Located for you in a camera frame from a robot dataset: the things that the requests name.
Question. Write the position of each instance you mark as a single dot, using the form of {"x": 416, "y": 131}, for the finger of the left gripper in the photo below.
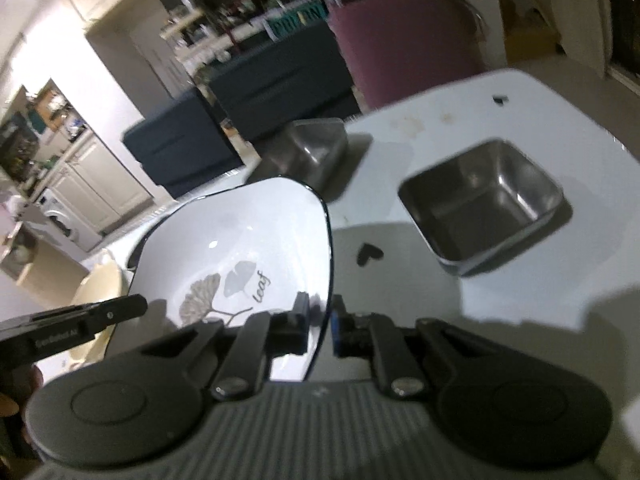
{"x": 34, "y": 337}

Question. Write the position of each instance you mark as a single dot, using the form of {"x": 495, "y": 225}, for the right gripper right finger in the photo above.
{"x": 350, "y": 332}

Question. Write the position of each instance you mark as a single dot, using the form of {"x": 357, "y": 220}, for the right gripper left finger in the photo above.
{"x": 289, "y": 329}

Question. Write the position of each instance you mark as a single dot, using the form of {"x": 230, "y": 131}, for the white leaf print plate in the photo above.
{"x": 229, "y": 255}

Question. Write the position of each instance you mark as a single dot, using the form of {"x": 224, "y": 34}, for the square steel tray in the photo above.
{"x": 475, "y": 206}

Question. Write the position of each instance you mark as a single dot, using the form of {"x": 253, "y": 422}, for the white washing machine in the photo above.
{"x": 68, "y": 223}

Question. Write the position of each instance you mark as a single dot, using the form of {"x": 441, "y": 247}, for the kitchen cabinet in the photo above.
{"x": 97, "y": 186}

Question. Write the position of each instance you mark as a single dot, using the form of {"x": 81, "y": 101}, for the rectangular steel tray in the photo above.
{"x": 307, "y": 151}

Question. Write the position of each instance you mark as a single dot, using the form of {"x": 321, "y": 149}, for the dark blue chair left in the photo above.
{"x": 181, "y": 146}

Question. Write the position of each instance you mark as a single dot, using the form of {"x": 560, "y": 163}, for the dark blue chair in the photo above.
{"x": 181, "y": 146}
{"x": 302, "y": 76}

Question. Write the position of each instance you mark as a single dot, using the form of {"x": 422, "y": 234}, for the dark blue chair right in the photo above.
{"x": 302, "y": 76}

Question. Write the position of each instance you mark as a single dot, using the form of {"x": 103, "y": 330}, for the maroon chair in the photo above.
{"x": 398, "y": 48}

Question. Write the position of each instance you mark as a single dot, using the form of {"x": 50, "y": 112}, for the teal sign box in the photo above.
{"x": 291, "y": 21}

